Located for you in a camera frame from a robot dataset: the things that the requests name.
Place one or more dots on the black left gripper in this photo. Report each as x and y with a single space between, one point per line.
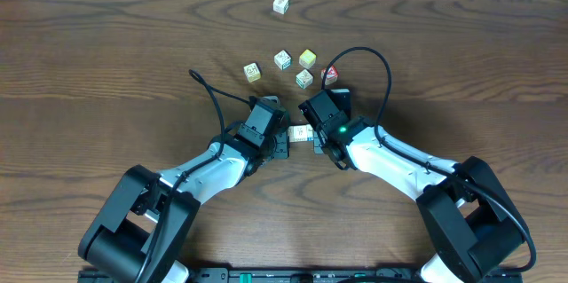
281 144

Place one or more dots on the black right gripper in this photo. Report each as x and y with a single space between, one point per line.
319 137

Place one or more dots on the cream block with red drawing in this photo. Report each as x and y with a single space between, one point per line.
300 133

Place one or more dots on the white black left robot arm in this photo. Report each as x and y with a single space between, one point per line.
137 234

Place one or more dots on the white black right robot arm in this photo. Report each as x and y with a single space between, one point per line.
472 222

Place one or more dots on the red letter A block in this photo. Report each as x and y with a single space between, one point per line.
331 75

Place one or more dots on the white block green side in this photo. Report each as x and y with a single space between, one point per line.
304 79

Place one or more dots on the cream block yellow side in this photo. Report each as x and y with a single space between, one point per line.
252 72

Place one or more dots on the yellow topped wooden block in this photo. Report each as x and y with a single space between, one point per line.
307 59

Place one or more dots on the white block teal side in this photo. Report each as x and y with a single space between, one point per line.
282 60

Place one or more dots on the white block at far top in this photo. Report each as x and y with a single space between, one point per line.
280 6

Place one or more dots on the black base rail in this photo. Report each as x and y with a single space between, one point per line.
223 275

